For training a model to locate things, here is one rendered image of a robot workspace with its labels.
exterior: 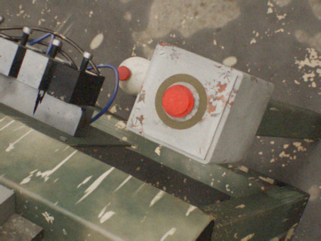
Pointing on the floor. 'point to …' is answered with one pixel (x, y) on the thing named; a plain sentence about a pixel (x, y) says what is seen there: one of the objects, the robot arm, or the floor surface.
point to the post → (289, 121)
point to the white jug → (132, 74)
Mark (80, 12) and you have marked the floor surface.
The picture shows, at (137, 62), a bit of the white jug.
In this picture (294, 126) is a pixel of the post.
